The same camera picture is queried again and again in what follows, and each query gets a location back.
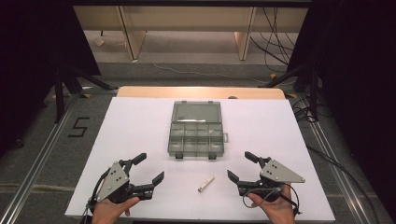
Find white floor cable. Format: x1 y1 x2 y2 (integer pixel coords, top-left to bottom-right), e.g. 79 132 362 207
139 43 297 87

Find white table board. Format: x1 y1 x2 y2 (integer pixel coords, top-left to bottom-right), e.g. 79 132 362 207
64 96 336 223

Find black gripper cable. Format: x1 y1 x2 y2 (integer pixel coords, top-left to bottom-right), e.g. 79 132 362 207
78 167 112 224
242 183 303 217

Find black floor cable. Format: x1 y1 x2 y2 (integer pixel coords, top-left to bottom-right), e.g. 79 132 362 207
305 144 382 224

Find black curtain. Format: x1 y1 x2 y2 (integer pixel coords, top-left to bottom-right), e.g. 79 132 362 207
0 0 103 158
285 0 396 216

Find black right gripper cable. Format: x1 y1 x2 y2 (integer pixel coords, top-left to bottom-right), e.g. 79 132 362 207
242 183 303 217

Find black tripod stand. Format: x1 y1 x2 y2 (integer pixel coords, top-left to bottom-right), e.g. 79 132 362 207
257 63 321 123
50 63 120 124

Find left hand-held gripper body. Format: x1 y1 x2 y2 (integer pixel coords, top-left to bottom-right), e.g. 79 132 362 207
96 160 154 204

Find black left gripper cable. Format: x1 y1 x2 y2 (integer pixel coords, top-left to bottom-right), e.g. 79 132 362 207
78 167 112 224

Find person's left hand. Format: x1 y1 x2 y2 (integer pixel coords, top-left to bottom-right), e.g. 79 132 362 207
91 196 141 224

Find metal floor rail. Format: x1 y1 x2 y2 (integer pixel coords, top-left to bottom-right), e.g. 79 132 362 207
294 92 375 224
0 92 82 224

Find clear grey compartment box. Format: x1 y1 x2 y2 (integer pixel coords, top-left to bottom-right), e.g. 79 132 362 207
167 100 230 161

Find small white cylinder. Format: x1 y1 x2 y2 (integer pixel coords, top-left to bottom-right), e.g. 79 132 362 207
197 174 216 193

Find wooden table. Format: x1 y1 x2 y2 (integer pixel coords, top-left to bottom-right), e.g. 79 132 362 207
116 85 287 101

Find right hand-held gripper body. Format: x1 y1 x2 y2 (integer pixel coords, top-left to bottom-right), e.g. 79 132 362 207
237 159 306 203

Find person's right hand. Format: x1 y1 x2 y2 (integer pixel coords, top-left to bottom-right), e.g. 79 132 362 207
247 183 297 224

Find bundle of black cables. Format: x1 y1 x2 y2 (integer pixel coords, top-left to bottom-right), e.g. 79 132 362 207
249 7 297 74

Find coiled black floor cables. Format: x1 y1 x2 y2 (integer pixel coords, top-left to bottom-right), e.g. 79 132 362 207
291 95 319 123

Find light wooden desk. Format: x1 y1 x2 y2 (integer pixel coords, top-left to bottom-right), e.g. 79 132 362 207
73 5 310 62

